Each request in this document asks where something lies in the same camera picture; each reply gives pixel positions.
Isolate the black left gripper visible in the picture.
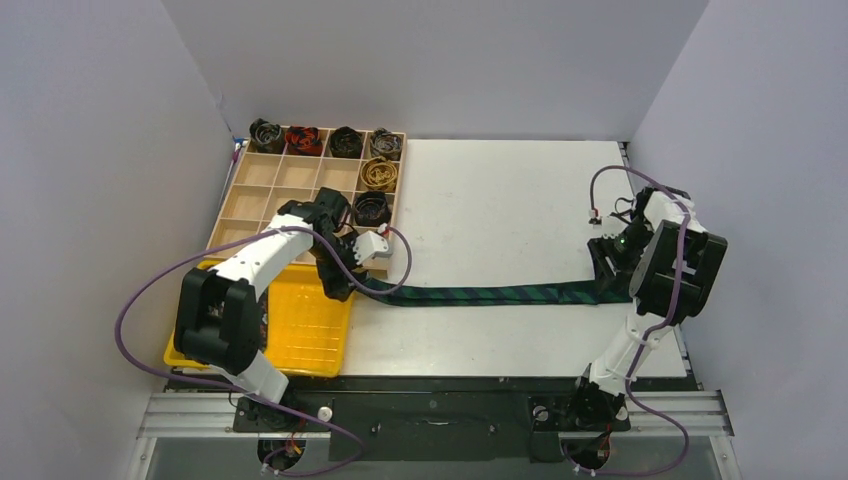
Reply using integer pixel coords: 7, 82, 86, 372
309, 232, 371, 300

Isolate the green navy striped tie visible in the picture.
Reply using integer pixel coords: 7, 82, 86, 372
366, 280, 631, 308

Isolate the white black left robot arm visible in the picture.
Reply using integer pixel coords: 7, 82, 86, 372
173, 187, 390, 430

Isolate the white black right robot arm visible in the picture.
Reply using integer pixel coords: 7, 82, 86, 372
563, 187, 728, 430

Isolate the yellow plastic tray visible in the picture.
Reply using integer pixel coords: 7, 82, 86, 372
163, 265, 353, 377

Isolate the floral dark tie in tray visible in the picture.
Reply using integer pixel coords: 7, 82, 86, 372
257, 289, 269, 352

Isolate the rolled navy floral tie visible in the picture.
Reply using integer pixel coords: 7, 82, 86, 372
352, 191, 392, 227

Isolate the rolled yellow beetle tie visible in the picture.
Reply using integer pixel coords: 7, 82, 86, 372
359, 156, 400, 193

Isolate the wooden compartment organizer box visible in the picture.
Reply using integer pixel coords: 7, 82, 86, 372
207, 126, 407, 260

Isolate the rolled black gold tie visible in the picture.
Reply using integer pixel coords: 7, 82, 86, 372
328, 126, 364, 159

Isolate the rolled grey patterned tie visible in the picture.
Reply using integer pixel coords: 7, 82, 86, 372
368, 128, 404, 161

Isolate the rolled red black tie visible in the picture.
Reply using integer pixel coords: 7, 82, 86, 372
285, 126, 323, 156

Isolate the rolled black grey tie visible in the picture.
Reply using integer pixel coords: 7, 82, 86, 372
249, 118, 286, 155

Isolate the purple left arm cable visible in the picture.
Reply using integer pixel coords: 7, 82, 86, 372
114, 225, 414, 478

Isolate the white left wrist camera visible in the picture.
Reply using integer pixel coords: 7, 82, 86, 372
353, 230, 392, 266

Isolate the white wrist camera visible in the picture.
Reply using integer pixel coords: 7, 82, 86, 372
353, 230, 392, 266
590, 215, 628, 241

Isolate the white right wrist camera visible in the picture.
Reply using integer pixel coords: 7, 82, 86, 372
590, 215, 628, 241

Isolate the aluminium black mounting rail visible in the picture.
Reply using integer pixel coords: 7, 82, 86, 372
139, 377, 733, 471

